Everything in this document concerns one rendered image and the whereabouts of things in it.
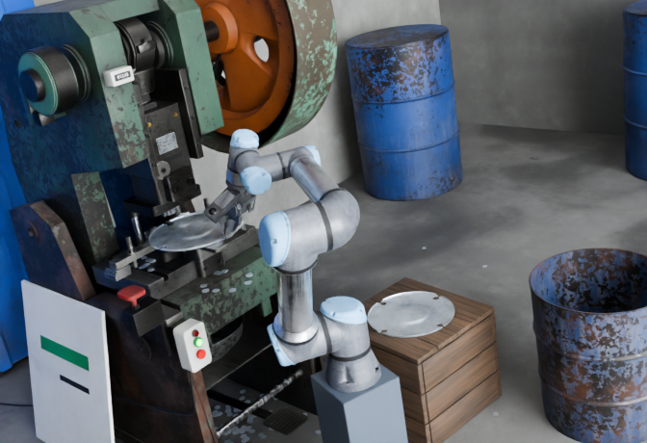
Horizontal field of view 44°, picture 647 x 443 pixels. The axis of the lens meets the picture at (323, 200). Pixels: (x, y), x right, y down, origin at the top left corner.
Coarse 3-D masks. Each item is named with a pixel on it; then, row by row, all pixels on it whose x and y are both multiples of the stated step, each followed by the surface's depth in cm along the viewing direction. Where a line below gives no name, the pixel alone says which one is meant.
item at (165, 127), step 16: (144, 112) 239; (160, 112) 240; (176, 112) 244; (160, 128) 241; (176, 128) 245; (160, 144) 241; (176, 144) 246; (160, 160) 242; (176, 160) 247; (160, 176) 242; (176, 176) 244; (192, 176) 248; (144, 192) 247; (160, 192) 244; (176, 192) 243; (192, 192) 249
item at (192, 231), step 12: (180, 216) 263; (192, 216) 263; (204, 216) 261; (156, 228) 256; (168, 228) 256; (180, 228) 252; (192, 228) 251; (204, 228) 249; (216, 228) 249; (156, 240) 248; (168, 240) 247; (180, 240) 245; (192, 240) 244; (204, 240) 242; (216, 240) 241
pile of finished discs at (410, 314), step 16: (400, 304) 275; (416, 304) 272; (432, 304) 272; (448, 304) 270; (368, 320) 269; (384, 320) 267; (400, 320) 265; (416, 320) 263; (432, 320) 263; (448, 320) 261; (400, 336) 256; (416, 336) 255
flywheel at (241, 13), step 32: (224, 0) 257; (256, 0) 248; (224, 32) 257; (256, 32) 253; (288, 32) 239; (224, 64) 269; (256, 64) 258; (288, 64) 244; (224, 96) 275; (256, 96) 264; (288, 96) 249; (224, 128) 276; (256, 128) 265
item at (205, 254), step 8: (240, 232) 244; (224, 240) 240; (232, 240) 240; (200, 248) 240; (208, 248) 237; (216, 248) 235; (184, 256) 251; (192, 256) 248; (200, 256) 247; (208, 256) 249; (216, 256) 251; (200, 264) 247; (208, 264) 249; (216, 264) 252; (224, 264) 255; (200, 272) 248; (208, 272) 250
